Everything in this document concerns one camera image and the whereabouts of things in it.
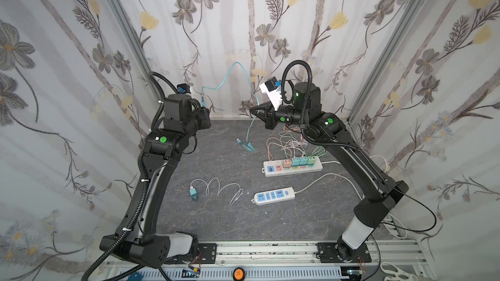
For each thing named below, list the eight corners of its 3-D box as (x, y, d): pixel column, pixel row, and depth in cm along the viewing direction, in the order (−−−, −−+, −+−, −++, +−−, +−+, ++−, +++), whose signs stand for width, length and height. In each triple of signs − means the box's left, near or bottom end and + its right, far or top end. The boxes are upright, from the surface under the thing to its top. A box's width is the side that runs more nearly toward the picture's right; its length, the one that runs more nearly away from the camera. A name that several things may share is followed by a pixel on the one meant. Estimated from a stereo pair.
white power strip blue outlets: (253, 207, 88) (253, 204, 85) (251, 196, 91) (251, 193, 89) (295, 198, 91) (296, 195, 88) (291, 188, 94) (292, 185, 92)
